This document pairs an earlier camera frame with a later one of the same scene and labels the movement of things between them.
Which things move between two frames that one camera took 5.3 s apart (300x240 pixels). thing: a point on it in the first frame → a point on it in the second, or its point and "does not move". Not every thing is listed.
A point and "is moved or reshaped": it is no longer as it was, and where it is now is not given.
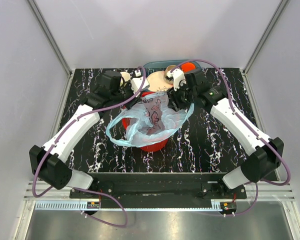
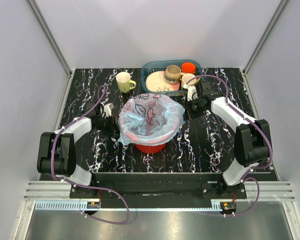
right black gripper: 173,102 → 189,113
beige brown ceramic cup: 168,68 does not move
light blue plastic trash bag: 157,120 is moved or reshaped
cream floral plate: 157,82 does not move
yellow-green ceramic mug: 126,77 does not move
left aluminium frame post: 50,36 does not move
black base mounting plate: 158,186 does not move
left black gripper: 134,102 → 112,131
